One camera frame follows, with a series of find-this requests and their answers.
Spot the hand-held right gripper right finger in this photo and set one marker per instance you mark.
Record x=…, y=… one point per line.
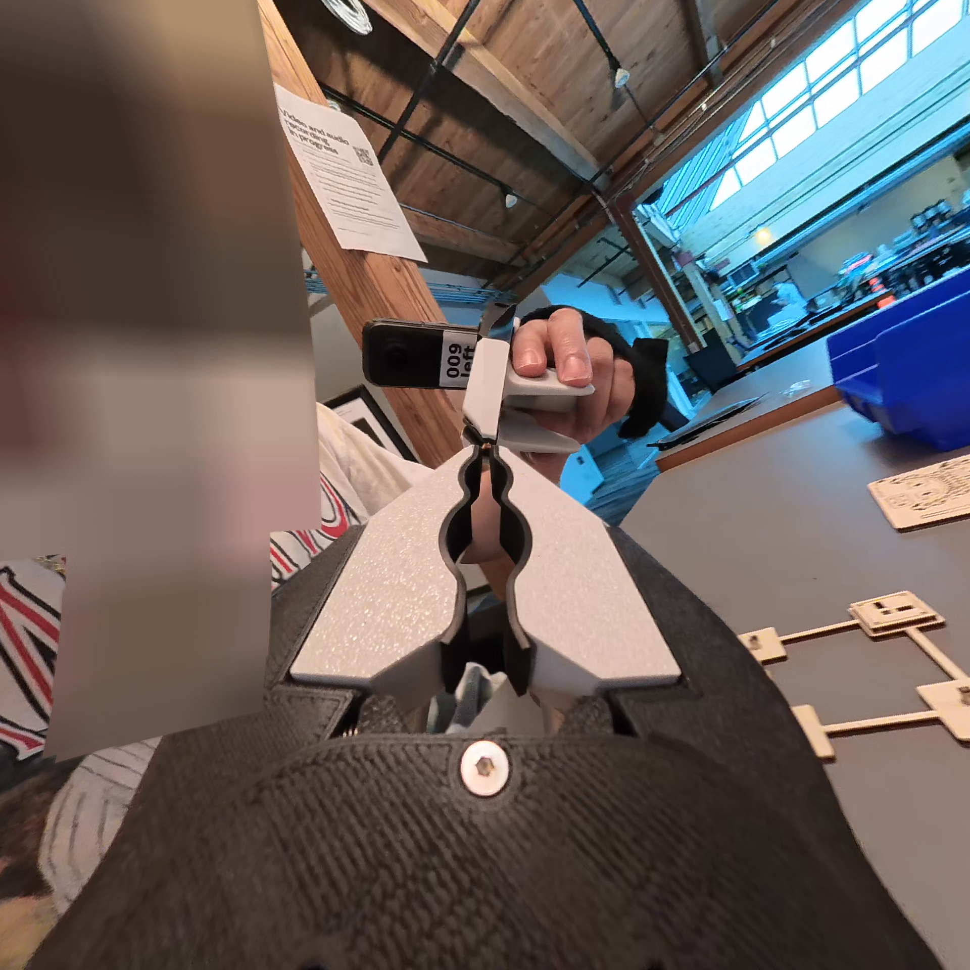
x=591, y=599

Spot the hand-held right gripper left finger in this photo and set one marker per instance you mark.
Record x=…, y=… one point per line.
x=379, y=599

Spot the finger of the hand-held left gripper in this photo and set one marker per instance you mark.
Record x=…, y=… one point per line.
x=485, y=386
x=530, y=439

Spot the wooden square frame assembly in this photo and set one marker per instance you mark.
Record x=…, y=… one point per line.
x=894, y=614

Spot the person's left hand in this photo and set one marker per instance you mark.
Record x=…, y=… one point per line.
x=564, y=348

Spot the black framed picture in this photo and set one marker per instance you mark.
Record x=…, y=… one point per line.
x=356, y=409

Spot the white printed shirt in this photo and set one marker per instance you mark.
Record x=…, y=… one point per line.
x=364, y=470

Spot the dark laptop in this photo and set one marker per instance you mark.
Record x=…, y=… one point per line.
x=705, y=420

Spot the white paper notice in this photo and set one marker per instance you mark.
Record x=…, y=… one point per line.
x=341, y=174

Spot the wood-edged table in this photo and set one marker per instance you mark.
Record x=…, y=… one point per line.
x=788, y=379

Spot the blue plastic bin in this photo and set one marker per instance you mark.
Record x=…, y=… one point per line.
x=852, y=356
x=924, y=394

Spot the wooden sheet with curved cutouts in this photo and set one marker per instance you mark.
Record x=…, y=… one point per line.
x=924, y=492

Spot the cluttered storage shelves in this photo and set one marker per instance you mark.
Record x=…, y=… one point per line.
x=909, y=258

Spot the skylight windows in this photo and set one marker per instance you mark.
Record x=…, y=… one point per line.
x=833, y=91

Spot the wooden post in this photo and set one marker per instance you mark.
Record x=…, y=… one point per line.
x=364, y=303

